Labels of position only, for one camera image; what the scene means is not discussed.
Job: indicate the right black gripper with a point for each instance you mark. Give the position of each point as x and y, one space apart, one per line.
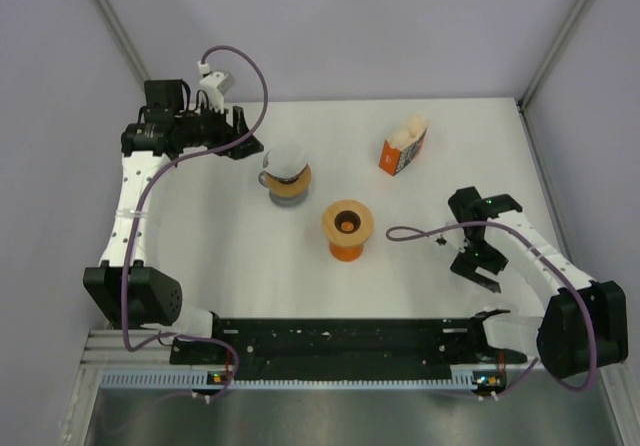
466 265

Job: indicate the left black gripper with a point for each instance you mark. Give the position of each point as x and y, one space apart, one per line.
225 132

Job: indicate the white paper coffee filter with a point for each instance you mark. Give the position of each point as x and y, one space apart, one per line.
285 160

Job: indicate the clear glass server jug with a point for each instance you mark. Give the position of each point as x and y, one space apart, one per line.
287 193

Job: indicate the orange liquid glass beaker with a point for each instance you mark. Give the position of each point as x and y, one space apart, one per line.
346 253

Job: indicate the orange coffee filter box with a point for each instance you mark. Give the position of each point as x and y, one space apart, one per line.
404 144

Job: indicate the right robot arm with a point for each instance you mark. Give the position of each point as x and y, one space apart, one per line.
584 324

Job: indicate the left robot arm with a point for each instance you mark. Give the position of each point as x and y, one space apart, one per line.
128 285

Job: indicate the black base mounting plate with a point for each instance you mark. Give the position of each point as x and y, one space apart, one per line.
343 349

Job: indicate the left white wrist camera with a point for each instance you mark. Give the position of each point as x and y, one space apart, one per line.
214 84

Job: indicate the aluminium front rail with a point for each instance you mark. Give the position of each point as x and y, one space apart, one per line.
107 347

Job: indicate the grey slotted cable duct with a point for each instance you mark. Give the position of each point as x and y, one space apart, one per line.
203 380

